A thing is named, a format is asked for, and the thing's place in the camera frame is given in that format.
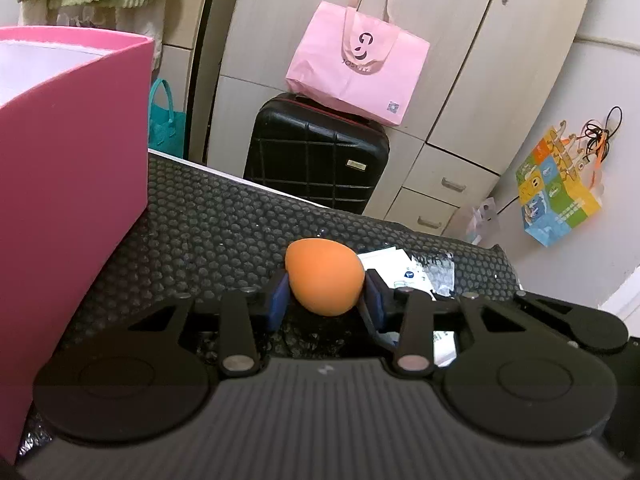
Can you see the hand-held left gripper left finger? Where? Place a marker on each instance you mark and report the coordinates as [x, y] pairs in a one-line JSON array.
[[277, 302]]

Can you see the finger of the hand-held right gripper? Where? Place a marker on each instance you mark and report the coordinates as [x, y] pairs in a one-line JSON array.
[[590, 325]]

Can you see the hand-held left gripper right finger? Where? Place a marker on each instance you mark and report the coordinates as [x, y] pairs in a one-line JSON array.
[[375, 307]]

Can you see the orange egg-shaped sponge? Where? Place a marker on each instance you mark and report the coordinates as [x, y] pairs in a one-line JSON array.
[[325, 277]]

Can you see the pink cardboard box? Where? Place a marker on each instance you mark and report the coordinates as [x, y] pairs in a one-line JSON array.
[[75, 185]]

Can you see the white blue tissue packet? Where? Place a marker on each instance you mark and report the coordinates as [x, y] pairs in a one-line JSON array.
[[390, 265]]

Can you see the black bubble mat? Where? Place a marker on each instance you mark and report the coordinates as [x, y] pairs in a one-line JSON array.
[[210, 230]]

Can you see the colourful paper bag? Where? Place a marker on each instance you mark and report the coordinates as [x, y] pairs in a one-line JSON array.
[[555, 195]]

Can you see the small clear plastic bag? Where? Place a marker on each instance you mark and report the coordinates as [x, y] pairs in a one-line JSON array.
[[484, 220]]

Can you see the black suitcase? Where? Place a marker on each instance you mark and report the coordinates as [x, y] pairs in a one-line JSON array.
[[315, 155]]

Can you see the teal mesh bag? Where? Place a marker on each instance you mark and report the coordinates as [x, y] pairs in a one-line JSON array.
[[167, 125]]

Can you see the pink tote bag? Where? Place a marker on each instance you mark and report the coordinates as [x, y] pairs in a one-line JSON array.
[[360, 60]]

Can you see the black clothes rack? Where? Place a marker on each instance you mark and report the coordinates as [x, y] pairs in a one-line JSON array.
[[200, 60]]

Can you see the beige wardrobe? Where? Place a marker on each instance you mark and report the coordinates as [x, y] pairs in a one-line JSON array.
[[475, 60]]

